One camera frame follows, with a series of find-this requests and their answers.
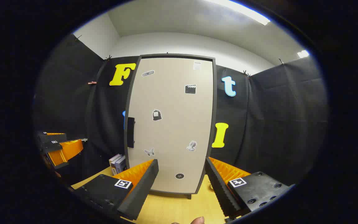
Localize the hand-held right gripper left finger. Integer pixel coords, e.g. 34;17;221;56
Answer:
73;159;160;221

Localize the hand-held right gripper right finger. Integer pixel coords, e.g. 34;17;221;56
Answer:
204;157;291;220

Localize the beige cabinet door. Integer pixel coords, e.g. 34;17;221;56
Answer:
126;57;214;194

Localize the blue book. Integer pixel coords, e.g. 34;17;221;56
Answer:
116;156;127;173

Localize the white book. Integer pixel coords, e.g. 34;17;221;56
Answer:
109;153;123;176

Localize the black backdrop cloth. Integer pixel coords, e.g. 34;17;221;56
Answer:
33;33;328;187

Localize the long ceiling light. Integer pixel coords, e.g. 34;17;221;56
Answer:
204;0;271;26

